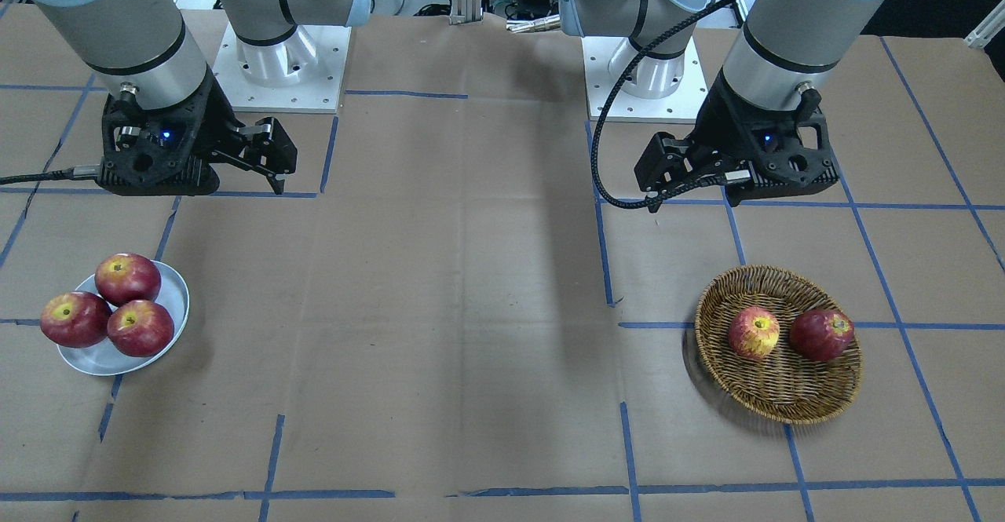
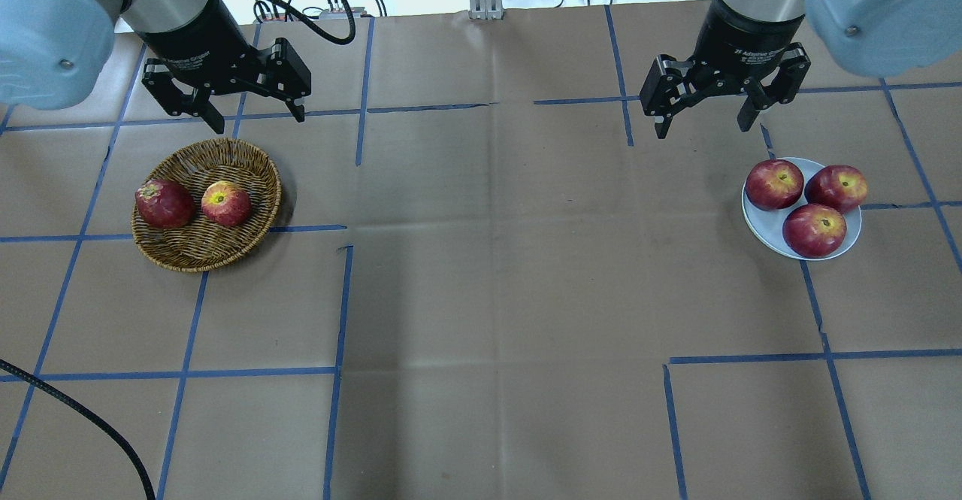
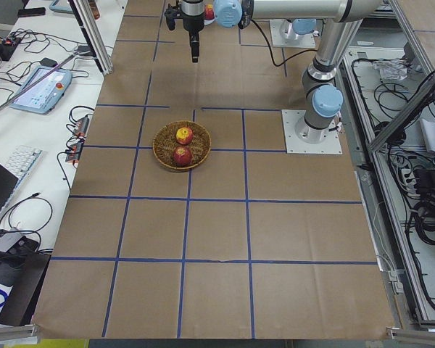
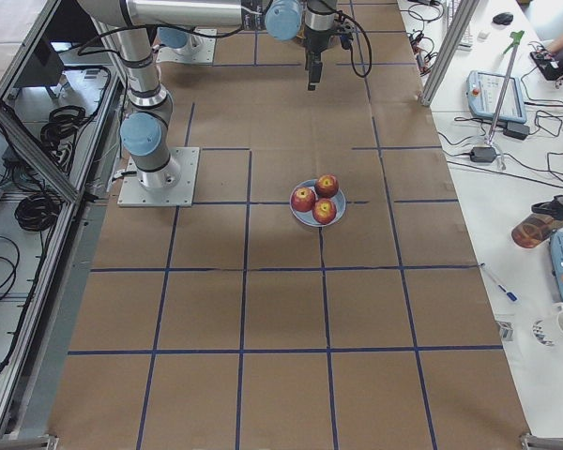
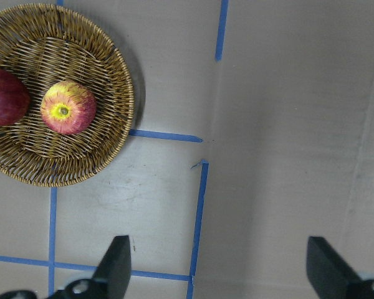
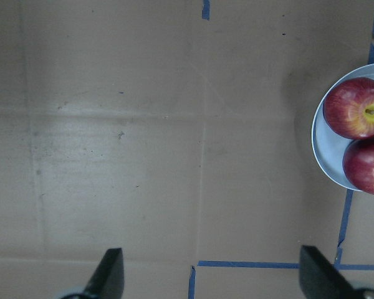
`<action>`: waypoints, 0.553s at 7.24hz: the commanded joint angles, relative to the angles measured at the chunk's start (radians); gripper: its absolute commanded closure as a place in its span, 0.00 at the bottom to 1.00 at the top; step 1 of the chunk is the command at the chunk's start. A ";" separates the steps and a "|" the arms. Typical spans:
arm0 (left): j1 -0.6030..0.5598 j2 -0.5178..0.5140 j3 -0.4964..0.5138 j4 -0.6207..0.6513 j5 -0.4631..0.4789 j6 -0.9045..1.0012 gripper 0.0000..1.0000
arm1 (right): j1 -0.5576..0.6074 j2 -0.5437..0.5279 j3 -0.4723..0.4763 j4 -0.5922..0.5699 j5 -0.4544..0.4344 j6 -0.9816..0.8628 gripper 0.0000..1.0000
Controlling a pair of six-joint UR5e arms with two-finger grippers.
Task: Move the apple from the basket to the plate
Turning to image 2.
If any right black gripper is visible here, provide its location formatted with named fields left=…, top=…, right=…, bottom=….
left=640, top=0, right=811, bottom=140

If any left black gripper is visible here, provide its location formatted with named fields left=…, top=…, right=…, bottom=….
left=140, top=0, right=312, bottom=134

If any red yellow apple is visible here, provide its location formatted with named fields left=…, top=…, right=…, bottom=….
left=201, top=180, right=253, bottom=227

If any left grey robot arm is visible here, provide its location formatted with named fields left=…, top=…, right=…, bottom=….
left=1, top=0, right=310, bottom=133

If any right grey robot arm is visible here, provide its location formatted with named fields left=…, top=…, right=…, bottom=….
left=639, top=0, right=961, bottom=139

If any red apple plate left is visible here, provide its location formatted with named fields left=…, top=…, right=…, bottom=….
left=743, top=159, right=806, bottom=211

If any red apple plate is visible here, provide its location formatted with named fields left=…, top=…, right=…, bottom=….
left=781, top=203, right=848, bottom=258
left=804, top=165, right=868, bottom=214
left=743, top=159, right=806, bottom=211

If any dark red apple in basket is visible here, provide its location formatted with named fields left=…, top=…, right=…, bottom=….
left=135, top=179, right=195, bottom=229

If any light blue plate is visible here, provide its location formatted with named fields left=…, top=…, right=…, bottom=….
left=741, top=157, right=868, bottom=260

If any red apple plate right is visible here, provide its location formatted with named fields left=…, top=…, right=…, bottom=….
left=804, top=165, right=868, bottom=214

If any woven wicker basket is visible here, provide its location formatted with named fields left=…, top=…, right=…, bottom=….
left=131, top=138, right=282, bottom=273

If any red apple plate front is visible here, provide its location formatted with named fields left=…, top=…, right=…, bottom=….
left=781, top=203, right=848, bottom=258

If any black braided cable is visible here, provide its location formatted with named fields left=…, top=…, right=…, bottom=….
left=0, top=359, right=156, bottom=500

